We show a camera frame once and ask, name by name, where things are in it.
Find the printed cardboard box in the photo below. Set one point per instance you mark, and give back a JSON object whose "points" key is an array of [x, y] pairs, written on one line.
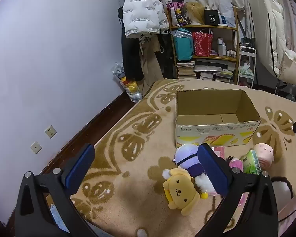
{"points": [[212, 133]]}

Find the blonde wig head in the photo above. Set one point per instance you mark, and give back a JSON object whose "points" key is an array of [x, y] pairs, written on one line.
{"points": [[196, 12]]}

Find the white folded duvet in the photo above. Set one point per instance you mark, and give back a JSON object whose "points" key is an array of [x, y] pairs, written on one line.
{"points": [[276, 37]]}

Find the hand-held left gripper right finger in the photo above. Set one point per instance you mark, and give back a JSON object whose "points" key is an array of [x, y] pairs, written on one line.
{"points": [[212, 170]]}

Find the white metal cart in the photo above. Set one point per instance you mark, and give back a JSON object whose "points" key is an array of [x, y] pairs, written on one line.
{"points": [[246, 64]]}

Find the pink bear plush toy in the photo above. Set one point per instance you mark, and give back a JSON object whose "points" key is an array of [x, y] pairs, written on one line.
{"points": [[236, 165]]}

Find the person's leg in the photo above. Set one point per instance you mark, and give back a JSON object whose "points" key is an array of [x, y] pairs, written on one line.
{"points": [[293, 217]]}

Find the stack of books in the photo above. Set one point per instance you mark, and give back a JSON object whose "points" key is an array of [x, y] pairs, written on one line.
{"points": [[185, 69]]}

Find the wooden shelf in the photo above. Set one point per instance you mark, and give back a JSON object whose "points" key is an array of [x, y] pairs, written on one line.
{"points": [[228, 58]]}

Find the green tissue pack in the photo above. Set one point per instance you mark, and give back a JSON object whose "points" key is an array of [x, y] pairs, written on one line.
{"points": [[251, 164]]}

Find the pink pig plush toy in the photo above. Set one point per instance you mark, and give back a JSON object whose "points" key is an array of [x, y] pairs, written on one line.
{"points": [[264, 153]]}

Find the beige patterned rug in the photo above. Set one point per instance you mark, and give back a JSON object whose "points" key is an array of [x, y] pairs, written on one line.
{"points": [[138, 133]]}

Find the black box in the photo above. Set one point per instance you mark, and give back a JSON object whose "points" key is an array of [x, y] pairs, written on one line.
{"points": [[212, 17]]}

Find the red patterned bag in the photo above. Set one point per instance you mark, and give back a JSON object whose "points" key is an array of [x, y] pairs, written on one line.
{"points": [[202, 43]]}

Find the yellow dog plush toy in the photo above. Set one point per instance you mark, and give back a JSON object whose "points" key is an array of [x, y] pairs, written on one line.
{"points": [[181, 192]]}

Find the teal bag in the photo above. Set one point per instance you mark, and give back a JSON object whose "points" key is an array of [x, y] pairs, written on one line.
{"points": [[183, 45]]}

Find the purple and white plush toy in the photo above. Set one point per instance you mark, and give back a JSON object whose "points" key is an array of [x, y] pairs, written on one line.
{"points": [[186, 156]]}

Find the white fluffy plush toy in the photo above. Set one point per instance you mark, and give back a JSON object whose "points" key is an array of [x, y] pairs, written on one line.
{"points": [[203, 181]]}

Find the clear bag of plush toys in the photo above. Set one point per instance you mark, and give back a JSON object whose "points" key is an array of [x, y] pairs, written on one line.
{"points": [[129, 86]]}

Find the pink plastic packet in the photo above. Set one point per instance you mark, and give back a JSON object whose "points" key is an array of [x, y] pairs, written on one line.
{"points": [[219, 151]]}

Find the white puffer jacket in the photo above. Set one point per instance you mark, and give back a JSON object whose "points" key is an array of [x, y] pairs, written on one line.
{"points": [[143, 9]]}

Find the beige coat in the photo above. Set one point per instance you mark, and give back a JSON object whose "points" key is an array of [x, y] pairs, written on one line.
{"points": [[150, 59]]}

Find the white wall socket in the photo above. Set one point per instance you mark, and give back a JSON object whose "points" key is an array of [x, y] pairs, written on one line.
{"points": [[36, 147], [50, 131]]}

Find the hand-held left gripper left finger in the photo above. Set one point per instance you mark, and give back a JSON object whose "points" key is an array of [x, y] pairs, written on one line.
{"points": [[80, 167]]}

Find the white paper bag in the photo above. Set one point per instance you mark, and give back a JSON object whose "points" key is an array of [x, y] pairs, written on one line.
{"points": [[225, 9]]}

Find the light blue cloth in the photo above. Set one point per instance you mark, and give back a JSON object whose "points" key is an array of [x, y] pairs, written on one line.
{"points": [[58, 216]]}

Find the black packet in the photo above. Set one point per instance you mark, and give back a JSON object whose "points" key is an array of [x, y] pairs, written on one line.
{"points": [[229, 159]]}

